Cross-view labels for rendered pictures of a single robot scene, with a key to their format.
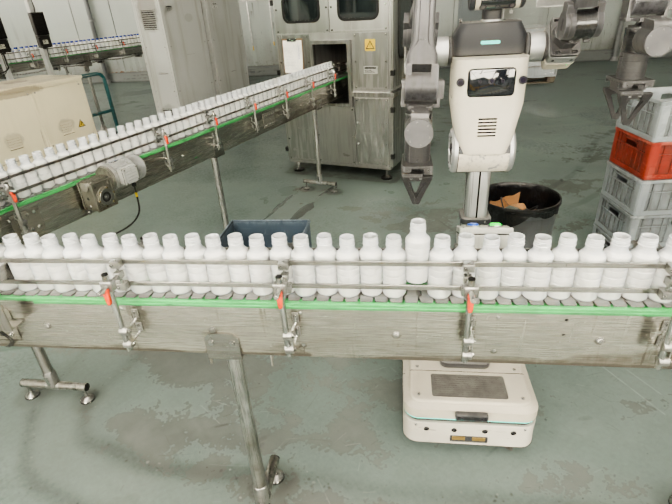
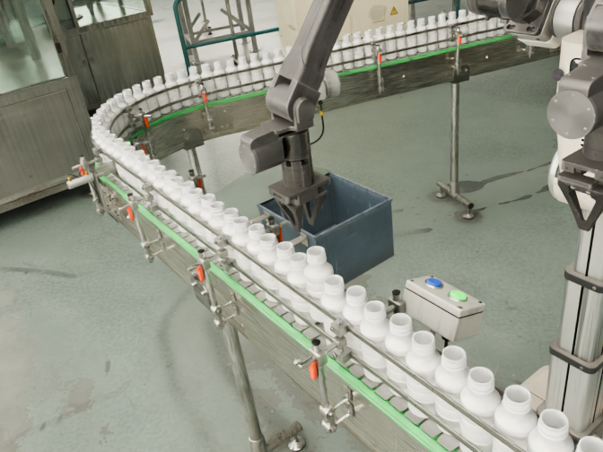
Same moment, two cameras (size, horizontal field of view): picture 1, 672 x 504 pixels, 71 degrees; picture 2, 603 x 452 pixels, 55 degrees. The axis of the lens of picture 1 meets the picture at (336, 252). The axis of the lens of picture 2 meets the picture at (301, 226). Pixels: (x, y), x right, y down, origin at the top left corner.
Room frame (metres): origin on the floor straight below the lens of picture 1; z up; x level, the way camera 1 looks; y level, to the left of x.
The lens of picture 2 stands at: (0.38, -0.91, 1.83)
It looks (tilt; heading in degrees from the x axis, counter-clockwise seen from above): 30 degrees down; 49
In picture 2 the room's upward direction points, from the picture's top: 8 degrees counter-clockwise
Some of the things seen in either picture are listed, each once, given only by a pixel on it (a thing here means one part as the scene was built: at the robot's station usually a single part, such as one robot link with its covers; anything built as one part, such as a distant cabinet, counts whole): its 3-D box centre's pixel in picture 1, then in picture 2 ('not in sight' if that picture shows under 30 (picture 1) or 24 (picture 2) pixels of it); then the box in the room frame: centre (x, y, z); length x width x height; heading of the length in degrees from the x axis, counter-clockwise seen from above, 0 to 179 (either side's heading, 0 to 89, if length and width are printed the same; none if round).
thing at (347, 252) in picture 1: (348, 265); (273, 267); (1.05, -0.03, 1.08); 0.06 x 0.06 x 0.17
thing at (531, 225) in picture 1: (512, 244); not in sight; (2.49, -1.07, 0.32); 0.45 x 0.45 x 0.64
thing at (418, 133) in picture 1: (421, 111); (274, 132); (0.98, -0.19, 1.47); 0.12 x 0.09 x 0.12; 170
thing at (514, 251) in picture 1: (512, 265); (402, 354); (0.99, -0.43, 1.08); 0.06 x 0.06 x 0.17
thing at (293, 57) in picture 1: (292, 56); not in sight; (5.04, 0.30, 1.22); 0.23 x 0.04 x 0.32; 64
